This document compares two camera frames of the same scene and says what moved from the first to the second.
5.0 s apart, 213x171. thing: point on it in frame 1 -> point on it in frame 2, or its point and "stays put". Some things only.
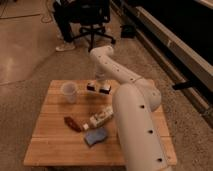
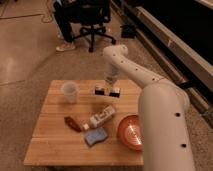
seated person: [63, 12] stays put
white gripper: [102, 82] -> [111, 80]
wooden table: [76, 127] stays put
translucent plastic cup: [70, 89] stays put
